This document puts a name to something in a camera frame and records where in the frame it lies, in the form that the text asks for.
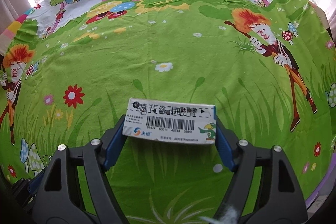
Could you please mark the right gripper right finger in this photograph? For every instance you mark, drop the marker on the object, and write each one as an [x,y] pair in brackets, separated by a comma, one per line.
[279,197]

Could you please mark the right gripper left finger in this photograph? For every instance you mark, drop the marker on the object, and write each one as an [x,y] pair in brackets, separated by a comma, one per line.
[58,196]

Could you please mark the white green medicine box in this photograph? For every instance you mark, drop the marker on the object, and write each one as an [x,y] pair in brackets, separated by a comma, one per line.
[171,122]

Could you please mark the purple cardboard storage box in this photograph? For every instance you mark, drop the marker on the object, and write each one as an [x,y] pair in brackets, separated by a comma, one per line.
[318,197]

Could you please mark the green cartoon print cloth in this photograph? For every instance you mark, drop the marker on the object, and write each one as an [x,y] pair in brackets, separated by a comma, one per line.
[70,67]

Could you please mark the pink drape left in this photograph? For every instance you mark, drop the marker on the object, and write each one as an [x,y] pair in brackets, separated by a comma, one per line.
[11,10]

